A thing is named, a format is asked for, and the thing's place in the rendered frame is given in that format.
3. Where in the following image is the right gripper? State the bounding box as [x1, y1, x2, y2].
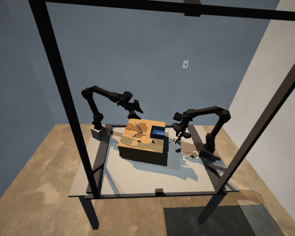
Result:
[172, 123, 191, 139]

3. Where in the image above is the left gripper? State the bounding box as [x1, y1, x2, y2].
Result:
[124, 102, 144, 119]

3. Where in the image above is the black metal frame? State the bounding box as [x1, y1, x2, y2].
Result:
[28, 0, 295, 198]

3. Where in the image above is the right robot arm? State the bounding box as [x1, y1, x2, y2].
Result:
[173, 106, 231, 153]

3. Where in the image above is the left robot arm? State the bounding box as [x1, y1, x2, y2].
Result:
[81, 86, 139, 130]

